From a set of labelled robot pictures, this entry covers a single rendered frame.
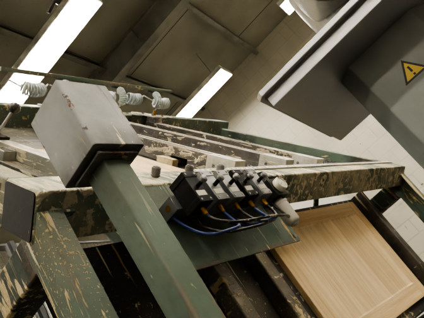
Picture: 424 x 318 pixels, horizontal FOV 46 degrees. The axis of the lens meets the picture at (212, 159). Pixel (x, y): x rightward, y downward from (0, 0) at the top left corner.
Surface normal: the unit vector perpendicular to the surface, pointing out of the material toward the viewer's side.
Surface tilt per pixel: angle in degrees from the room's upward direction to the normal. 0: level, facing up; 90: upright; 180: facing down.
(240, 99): 90
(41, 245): 90
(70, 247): 90
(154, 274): 90
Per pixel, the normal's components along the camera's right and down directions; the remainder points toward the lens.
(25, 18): 0.53, 0.74
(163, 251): 0.57, -0.68
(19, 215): -0.62, 0.01
